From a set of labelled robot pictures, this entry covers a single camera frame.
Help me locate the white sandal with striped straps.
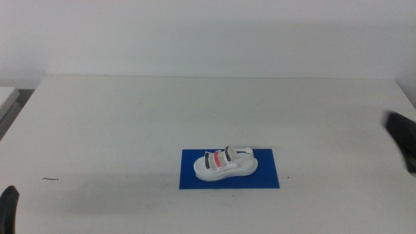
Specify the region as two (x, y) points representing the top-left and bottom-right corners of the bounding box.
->
(193, 146), (259, 182)

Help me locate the blue rectangular mat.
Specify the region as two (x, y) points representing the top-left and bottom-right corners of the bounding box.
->
(179, 148), (281, 190)

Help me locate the white side cabinet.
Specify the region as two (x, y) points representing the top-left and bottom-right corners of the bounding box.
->
(0, 86), (24, 140)

